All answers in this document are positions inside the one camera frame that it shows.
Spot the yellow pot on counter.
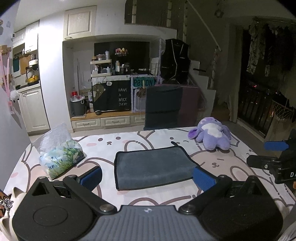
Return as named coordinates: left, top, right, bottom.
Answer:
left=26, top=64, right=40, bottom=86

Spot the floral tissue pack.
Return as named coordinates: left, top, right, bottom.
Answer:
left=33, top=123, right=85, bottom=180

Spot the black have a nice day cloth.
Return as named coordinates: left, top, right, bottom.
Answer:
left=92, top=80, right=132, bottom=113

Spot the grey purple microfiber towel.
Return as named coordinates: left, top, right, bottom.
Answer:
left=114, top=146, right=198, bottom=191

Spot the black hanging garment bag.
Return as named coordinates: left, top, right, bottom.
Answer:
left=161, top=39, right=191, bottom=85

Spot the white storage rack shelf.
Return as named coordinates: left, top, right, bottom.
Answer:
left=90, top=59, right=112, bottom=78

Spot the poison sign crate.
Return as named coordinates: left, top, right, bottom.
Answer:
left=130, top=75, right=157, bottom=113

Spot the white drawer bench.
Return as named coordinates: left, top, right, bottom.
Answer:
left=70, top=111, right=145, bottom=132

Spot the purple plush toy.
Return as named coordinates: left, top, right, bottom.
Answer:
left=188, top=117, right=231, bottom=151

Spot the dark folded floor chair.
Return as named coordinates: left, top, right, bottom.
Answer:
left=144, top=86, right=183, bottom=131

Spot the cream cat-shaped object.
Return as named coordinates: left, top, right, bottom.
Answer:
left=1, top=187, right=26, bottom=240

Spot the white kitchen cabinet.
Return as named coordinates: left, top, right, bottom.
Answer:
left=18, top=84, right=50, bottom=133

